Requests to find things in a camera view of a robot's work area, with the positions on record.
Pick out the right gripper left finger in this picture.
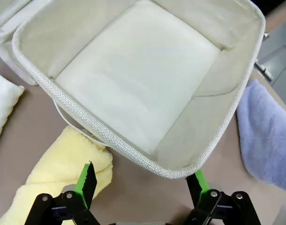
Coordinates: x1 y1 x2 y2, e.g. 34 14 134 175
24 161 103 225

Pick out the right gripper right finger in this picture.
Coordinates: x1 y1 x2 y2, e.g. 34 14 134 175
183 168 262 225

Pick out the yellow towel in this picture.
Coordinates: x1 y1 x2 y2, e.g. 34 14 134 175
0 126 114 225

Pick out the lavender towel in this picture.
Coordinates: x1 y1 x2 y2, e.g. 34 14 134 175
236 78 286 193

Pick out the cream fabric basket dark-towel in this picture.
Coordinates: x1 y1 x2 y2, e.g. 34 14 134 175
11 0 266 180

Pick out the white towel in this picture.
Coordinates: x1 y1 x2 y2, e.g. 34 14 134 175
0 69 25 147

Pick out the cream fabric storage basket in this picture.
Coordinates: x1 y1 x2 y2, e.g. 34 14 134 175
0 0 44 85

